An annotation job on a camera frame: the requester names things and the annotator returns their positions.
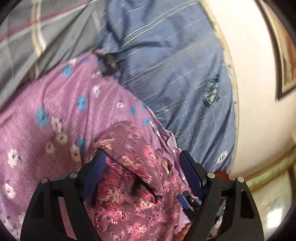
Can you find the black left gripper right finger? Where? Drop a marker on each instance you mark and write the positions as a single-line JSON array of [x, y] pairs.
[[218, 209]]

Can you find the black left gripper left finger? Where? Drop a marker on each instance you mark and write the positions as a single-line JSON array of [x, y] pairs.
[[57, 211]]

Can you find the mauve pink floral garment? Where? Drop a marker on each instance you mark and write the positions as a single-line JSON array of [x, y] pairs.
[[138, 189]]

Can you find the red shiny plastic bag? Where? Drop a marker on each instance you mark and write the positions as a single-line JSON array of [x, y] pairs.
[[222, 175]]

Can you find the purple floral bed sheet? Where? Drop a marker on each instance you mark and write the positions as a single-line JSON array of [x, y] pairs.
[[49, 127]]

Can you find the small black object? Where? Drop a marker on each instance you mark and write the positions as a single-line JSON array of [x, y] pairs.
[[109, 64]]

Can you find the grey plaid star blanket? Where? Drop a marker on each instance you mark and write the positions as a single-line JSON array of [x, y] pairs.
[[38, 35]]

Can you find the blue plaid bed cover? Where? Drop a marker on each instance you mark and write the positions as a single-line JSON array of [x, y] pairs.
[[172, 60]]

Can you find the framed picture on wall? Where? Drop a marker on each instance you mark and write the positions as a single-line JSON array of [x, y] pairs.
[[279, 17]]

